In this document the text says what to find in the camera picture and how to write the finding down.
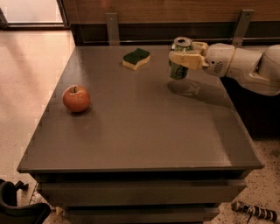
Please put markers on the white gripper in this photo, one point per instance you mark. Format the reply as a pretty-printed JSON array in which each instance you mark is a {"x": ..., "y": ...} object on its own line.
[{"x": 219, "y": 59}]

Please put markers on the green soda can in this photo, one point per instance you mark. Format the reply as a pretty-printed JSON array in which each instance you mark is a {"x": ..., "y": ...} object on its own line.
[{"x": 180, "y": 45}]

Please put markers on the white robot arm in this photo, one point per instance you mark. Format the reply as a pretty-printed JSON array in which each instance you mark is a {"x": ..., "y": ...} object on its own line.
[{"x": 256, "y": 71}]

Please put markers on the green and yellow sponge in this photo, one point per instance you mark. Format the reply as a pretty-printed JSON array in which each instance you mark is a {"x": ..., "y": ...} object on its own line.
[{"x": 135, "y": 59}]

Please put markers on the grey drawer cabinet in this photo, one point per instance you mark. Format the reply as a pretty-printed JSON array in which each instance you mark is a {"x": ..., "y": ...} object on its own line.
[{"x": 147, "y": 150}]

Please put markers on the red apple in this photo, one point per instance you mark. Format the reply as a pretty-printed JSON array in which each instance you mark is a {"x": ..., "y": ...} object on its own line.
[{"x": 76, "y": 98}]

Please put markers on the black and white striped tool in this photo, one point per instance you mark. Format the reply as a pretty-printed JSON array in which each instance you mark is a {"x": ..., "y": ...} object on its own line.
[{"x": 260, "y": 213}]

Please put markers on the black chair base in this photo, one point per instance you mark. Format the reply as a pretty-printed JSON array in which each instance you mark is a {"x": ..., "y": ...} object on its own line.
[{"x": 12, "y": 213}]

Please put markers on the right metal wall bracket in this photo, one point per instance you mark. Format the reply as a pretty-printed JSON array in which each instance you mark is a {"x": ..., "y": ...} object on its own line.
[{"x": 241, "y": 27}]

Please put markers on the metal wall bracket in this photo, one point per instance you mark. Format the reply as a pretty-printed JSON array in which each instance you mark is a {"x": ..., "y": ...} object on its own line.
[
  {"x": 113, "y": 29},
  {"x": 241, "y": 27}
]

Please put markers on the left metal wall bracket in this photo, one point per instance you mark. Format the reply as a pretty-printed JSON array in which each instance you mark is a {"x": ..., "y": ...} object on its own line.
[{"x": 113, "y": 29}]

